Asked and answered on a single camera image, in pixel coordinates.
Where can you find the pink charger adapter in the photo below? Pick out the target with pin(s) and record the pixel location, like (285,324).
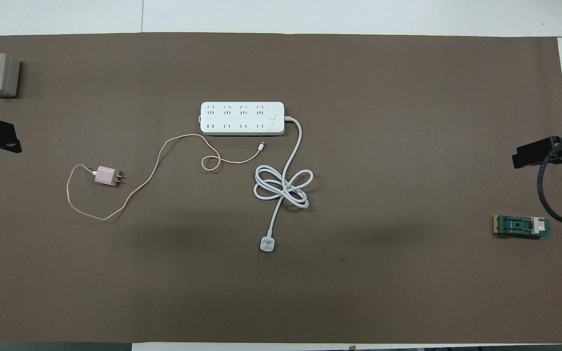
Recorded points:
(106,176)

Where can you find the white power strip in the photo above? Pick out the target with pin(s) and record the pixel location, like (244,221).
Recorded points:
(242,118)

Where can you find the grey push button box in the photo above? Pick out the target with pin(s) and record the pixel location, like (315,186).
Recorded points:
(5,75)

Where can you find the brown table mat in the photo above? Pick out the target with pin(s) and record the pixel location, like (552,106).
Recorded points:
(359,292)

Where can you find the green knife switch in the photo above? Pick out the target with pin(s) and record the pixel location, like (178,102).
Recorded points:
(520,226)

